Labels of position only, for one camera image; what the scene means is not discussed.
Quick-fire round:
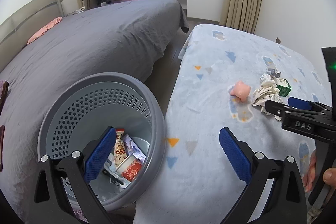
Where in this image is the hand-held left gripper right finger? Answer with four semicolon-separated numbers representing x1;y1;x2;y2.
219;127;307;224

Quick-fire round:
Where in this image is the purple cardboard box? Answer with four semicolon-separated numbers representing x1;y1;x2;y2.
123;134;151;162

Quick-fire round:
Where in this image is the person's right hand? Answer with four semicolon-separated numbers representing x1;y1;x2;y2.
302;150;336;193

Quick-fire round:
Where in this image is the pink cloth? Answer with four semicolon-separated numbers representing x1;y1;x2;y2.
27;17;63;45

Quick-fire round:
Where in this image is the beige headboard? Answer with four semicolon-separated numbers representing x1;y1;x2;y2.
0;0;65;43

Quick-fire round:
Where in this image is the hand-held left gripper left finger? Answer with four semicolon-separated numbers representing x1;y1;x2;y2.
34;126;117;224

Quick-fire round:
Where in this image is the green carton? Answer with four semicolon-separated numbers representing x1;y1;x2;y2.
278;82;292;97

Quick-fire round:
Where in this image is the grey perforated plastic basket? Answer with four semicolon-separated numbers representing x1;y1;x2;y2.
37;72;167;211

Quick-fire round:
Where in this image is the cream and red paper cup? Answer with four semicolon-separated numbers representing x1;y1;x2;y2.
115;156;143;182

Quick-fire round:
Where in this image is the purple fuzzy rug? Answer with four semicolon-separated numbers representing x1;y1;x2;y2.
71;208;90;224

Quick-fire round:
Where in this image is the printed paper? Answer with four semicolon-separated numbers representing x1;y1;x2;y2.
252;78;287;116

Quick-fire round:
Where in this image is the small grey-white paper scrap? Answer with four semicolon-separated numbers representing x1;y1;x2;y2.
266;66;282;78

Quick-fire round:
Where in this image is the purple fuzzy cloth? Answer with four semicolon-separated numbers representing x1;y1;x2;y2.
0;80;9;114

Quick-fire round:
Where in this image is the bed with grey sheet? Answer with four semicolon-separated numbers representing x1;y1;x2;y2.
0;0;189;224

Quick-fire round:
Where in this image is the pink pig toy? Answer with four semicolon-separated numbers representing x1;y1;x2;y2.
229;80;250;102

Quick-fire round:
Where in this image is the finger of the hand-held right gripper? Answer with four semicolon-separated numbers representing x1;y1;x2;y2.
264;100;290;122
287;97;332;112

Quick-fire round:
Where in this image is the light blue printed blanket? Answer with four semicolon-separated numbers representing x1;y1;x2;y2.
134;24;332;224

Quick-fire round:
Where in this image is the cream packet with red circles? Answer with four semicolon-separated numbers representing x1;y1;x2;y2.
113;129;124;168

